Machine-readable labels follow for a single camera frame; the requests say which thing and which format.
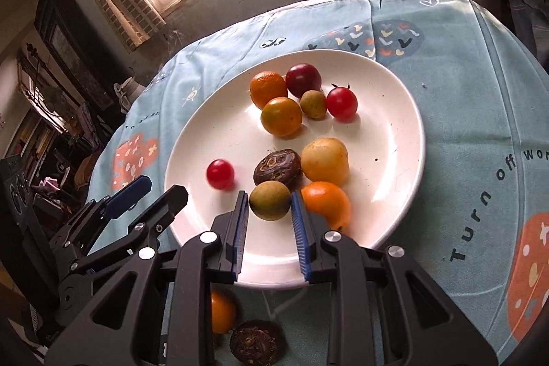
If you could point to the white oval plate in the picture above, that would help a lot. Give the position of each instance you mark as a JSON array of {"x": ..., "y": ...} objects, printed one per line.
[{"x": 377, "y": 160}]

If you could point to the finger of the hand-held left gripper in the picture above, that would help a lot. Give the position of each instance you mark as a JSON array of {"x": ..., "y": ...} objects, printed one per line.
[
  {"x": 128, "y": 194},
  {"x": 169, "y": 203}
]

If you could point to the large yellow round fruit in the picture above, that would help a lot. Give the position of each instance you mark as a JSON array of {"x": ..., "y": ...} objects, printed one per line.
[{"x": 324, "y": 161}]

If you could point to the dark wooden cabinet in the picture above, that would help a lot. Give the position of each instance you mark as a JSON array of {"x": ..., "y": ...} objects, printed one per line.
[{"x": 68, "y": 44}]

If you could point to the dark wrinkled passion fruit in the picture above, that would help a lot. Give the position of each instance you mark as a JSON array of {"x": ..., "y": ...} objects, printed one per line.
[
  {"x": 256, "y": 342},
  {"x": 276, "y": 168}
]

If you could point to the yellow-orange mandarin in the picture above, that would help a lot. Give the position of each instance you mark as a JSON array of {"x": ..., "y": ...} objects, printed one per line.
[{"x": 281, "y": 116}]

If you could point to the green-brown fruit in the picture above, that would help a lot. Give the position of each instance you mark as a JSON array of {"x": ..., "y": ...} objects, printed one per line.
[{"x": 270, "y": 200}]

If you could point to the small orange mandarin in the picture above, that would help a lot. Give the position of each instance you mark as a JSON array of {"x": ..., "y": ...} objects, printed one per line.
[
  {"x": 268, "y": 89},
  {"x": 328, "y": 203}
]

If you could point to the white jug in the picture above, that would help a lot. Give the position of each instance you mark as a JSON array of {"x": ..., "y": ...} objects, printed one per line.
[{"x": 128, "y": 93}]

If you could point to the small yellow round fruit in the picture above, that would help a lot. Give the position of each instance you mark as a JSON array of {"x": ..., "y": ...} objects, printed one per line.
[{"x": 313, "y": 104}]

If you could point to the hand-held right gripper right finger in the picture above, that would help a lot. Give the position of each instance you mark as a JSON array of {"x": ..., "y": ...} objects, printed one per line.
[{"x": 300, "y": 237}]

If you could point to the large orange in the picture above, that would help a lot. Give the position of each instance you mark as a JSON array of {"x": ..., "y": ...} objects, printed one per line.
[{"x": 223, "y": 311}]

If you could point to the dark red plum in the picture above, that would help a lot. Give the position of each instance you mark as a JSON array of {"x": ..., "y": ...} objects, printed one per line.
[{"x": 303, "y": 80}]

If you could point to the red cherry tomato with stem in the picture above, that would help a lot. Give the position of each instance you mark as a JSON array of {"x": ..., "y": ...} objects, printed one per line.
[{"x": 341, "y": 104}]

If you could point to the light blue printed tablecloth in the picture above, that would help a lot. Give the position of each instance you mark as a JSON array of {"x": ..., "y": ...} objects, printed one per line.
[{"x": 472, "y": 134}]

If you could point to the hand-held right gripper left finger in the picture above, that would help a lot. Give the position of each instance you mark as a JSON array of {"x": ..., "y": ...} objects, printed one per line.
[{"x": 238, "y": 237}]

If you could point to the blue cloth pile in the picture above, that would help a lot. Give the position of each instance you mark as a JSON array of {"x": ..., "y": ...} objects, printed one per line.
[{"x": 523, "y": 1}]

